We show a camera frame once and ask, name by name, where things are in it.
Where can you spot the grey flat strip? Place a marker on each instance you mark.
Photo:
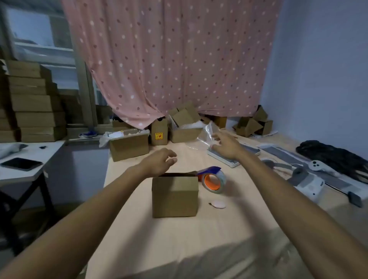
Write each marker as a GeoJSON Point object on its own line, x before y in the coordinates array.
{"type": "Point", "coordinates": [283, 155]}

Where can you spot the white handheld controller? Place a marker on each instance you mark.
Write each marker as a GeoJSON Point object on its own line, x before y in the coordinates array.
{"type": "Point", "coordinates": [319, 166]}

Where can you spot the cardboard box with white plastic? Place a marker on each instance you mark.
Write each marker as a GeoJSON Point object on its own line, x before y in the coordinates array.
{"type": "Point", "coordinates": [129, 148]}

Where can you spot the person's right fingers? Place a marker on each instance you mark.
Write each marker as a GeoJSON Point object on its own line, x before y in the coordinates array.
{"type": "Point", "coordinates": [219, 140]}

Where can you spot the tall cardboard box yellow label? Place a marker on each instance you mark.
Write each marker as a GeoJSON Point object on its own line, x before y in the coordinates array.
{"type": "Point", "coordinates": [159, 133]}

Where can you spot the open cardboard box bubble wrap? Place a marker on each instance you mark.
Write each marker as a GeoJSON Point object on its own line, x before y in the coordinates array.
{"type": "Point", "coordinates": [184, 129]}

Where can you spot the person's left forearm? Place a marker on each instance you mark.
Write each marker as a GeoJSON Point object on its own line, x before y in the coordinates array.
{"type": "Point", "coordinates": [74, 230]}

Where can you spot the open tilted cardboard box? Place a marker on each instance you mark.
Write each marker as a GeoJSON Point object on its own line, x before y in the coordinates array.
{"type": "Point", "coordinates": [247, 126]}

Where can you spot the dark cardboard box by window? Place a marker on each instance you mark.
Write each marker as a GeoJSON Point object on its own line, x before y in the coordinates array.
{"type": "Point", "coordinates": [104, 115]}

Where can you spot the person's right forearm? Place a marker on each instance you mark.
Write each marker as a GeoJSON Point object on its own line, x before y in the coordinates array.
{"type": "Point", "coordinates": [299, 218]}

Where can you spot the pink round pad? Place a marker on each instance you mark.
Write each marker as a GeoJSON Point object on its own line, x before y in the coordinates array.
{"type": "Point", "coordinates": [217, 204]}

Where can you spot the cardboard box under curtain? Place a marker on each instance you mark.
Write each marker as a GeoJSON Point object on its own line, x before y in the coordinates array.
{"type": "Point", "coordinates": [220, 121]}

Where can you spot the stack of flat cardboard boxes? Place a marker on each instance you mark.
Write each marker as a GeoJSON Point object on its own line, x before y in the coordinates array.
{"type": "Point", "coordinates": [34, 109]}

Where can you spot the person's left fingers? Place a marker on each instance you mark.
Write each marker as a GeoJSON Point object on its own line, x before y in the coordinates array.
{"type": "Point", "coordinates": [169, 157]}

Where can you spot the small tilted cardboard box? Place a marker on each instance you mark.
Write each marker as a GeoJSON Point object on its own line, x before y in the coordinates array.
{"type": "Point", "coordinates": [260, 114]}

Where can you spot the blue tape dispenser orange core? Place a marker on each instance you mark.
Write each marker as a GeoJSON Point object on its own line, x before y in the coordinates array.
{"type": "Point", "coordinates": [214, 181]}

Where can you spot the blue white object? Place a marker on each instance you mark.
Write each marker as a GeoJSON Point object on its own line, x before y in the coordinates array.
{"type": "Point", "coordinates": [88, 134]}

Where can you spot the person's right hand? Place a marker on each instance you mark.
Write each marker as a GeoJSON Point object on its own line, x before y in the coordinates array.
{"type": "Point", "coordinates": [230, 146]}

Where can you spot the white grey label printer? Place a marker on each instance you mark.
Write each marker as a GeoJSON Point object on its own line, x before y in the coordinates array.
{"type": "Point", "coordinates": [309, 184]}

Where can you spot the window frame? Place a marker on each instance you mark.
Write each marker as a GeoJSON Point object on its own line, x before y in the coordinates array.
{"type": "Point", "coordinates": [77, 86]}

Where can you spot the black tablet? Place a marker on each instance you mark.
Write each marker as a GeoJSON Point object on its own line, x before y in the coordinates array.
{"type": "Point", "coordinates": [21, 164]}

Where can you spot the small upright cardboard box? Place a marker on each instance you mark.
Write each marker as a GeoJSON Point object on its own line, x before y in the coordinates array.
{"type": "Point", "coordinates": [266, 128]}

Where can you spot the black cloth bundle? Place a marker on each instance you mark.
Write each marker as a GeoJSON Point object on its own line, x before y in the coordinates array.
{"type": "Point", "coordinates": [336, 158]}

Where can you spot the person's left hand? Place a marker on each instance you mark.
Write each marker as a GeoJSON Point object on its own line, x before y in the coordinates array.
{"type": "Point", "coordinates": [155, 163]}

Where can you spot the white flat tray box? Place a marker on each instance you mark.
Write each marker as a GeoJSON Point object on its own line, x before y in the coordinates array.
{"type": "Point", "coordinates": [222, 161]}

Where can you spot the clear plastic bag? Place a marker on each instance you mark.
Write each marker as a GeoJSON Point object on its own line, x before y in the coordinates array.
{"type": "Point", "coordinates": [207, 135]}

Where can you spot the white side table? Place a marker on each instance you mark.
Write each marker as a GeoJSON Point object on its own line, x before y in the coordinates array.
{"type": "Point", "coordinates": [31, 161]}

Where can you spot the pink polka dot curtain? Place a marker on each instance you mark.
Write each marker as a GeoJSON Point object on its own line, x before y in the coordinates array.
{"type": "Point", "coordinates": [172, 57]}

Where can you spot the small brown cardboard box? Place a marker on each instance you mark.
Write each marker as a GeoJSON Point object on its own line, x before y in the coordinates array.
{"type": "Point", "coordinates": [174, 195]}

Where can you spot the grey plastic bag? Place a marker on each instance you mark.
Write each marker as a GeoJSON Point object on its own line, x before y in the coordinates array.
{"type": "Point", "coordinates": [11, 149]}

